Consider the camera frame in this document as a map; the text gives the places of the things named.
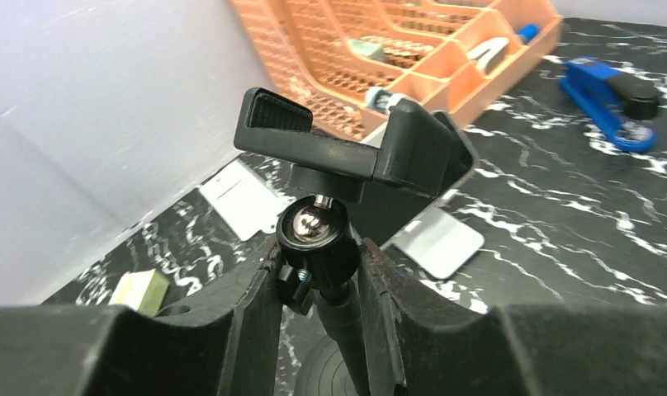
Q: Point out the orange file organizer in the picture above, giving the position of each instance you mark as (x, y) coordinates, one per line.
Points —
(455, 56)

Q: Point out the white phone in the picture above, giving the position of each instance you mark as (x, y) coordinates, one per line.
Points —
(429, 156)

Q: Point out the silver desktop phone stand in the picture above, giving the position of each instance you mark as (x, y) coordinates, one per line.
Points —
(436, 241)

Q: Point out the black stand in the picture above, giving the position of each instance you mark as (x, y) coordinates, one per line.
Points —
(320, 248)

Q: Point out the beige small box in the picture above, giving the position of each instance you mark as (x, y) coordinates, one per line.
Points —
(142, 291)

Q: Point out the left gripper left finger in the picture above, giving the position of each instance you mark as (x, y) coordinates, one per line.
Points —
(222, 340)

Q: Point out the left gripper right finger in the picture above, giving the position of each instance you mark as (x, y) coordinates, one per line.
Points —
(419, 343)

